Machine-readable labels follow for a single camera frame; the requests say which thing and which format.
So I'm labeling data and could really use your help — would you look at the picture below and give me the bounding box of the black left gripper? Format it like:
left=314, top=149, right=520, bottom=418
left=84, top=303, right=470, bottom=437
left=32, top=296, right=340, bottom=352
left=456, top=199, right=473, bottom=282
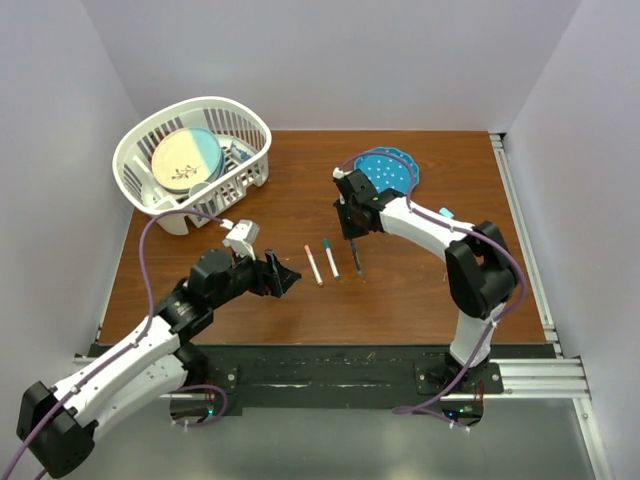
left=209, top=244, right=299, bottom=309

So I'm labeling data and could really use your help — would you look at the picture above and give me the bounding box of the white pen with orange tip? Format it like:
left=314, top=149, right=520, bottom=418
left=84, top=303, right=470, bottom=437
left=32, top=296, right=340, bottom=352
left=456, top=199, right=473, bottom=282
left=304, top=244, right=324, bottom=287

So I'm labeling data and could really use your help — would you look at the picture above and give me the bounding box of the blue patterned pen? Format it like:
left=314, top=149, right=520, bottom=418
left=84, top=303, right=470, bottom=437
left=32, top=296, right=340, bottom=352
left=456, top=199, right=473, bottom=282
left=350, top=239, right=363, bottom=276

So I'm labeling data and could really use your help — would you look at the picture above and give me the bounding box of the white pen with teal tip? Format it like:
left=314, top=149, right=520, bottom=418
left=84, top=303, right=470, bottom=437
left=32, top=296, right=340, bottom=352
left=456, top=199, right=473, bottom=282
left=323, top=238, right=341, bottom=280

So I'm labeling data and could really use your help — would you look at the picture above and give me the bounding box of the light blue eraser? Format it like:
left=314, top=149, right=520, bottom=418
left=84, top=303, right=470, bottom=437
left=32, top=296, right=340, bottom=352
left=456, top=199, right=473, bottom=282
left=439, top=207, right=455, bottom=219

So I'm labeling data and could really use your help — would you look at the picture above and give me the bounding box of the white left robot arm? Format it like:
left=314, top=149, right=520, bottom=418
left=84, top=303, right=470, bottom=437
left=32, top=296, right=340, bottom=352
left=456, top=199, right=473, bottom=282
left=16, top=249, right=302, bottom=479

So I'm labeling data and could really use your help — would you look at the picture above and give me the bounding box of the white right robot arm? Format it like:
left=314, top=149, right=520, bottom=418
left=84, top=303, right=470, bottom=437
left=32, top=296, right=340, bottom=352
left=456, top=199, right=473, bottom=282
left=333, top=168, right=526, bottom=393

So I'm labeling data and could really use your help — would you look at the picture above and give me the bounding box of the blue dotted plate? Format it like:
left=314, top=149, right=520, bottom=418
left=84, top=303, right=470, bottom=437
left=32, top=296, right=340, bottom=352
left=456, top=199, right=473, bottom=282
left=354, top=147, right=420, bottom=195

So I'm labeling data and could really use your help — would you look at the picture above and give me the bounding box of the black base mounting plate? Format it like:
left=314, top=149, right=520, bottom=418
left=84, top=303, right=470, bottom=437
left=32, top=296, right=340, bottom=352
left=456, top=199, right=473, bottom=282
left=134, top=342, right=557, bottom=426

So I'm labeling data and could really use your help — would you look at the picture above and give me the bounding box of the white cup in basket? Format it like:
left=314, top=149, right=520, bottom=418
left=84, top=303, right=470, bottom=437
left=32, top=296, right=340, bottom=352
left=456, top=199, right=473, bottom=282
left=189, top=182, right=210, bottom=198

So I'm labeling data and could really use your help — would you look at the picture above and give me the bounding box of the white plastic dish basket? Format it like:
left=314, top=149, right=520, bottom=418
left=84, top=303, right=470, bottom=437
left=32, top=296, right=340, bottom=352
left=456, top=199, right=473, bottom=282
left=112, top=96, right=272, bottom=217

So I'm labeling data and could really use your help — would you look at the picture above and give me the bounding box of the cream and blue plate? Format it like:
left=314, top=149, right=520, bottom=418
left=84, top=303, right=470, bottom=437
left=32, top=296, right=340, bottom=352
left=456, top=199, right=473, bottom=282
left=151, top=127, right=224, bottom=194

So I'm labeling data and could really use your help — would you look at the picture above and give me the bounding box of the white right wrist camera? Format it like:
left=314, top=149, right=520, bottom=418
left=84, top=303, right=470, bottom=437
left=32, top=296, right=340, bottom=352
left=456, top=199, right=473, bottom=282
left=332, top=168, right=346, bottom=181

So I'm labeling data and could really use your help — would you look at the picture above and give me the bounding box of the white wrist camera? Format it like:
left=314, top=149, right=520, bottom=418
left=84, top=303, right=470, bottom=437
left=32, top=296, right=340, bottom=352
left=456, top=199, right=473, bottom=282
left=221, top=219, right=260, bottom=260
left=332, top=168, right=346, bottom=181

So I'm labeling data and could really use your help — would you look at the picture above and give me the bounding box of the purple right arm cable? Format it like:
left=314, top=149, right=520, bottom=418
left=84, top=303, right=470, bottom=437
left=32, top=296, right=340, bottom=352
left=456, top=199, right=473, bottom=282
left=335, top=151, right=529, bottom=434

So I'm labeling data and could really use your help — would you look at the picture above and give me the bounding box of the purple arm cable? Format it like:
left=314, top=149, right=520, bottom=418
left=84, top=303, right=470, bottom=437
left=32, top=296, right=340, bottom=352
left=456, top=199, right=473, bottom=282
left=0, top=209, right=231, bottom=480
left=335, top=151, right=529, bottom=434

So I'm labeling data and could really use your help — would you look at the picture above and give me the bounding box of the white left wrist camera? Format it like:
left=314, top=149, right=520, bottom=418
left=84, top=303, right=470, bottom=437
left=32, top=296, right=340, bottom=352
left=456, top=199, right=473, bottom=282
left=221, top=219, right=260, bottom=260

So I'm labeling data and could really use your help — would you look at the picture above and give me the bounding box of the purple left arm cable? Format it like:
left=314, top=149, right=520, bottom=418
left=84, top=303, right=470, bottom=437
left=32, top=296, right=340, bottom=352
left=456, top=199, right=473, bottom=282
left=0, top=209, right=231, bottom=480

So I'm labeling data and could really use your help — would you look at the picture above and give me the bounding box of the aluminium frame rail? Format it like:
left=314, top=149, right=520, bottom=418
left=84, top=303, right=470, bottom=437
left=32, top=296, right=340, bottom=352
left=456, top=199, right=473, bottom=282
left=489, top=131, right=601, bottom=480

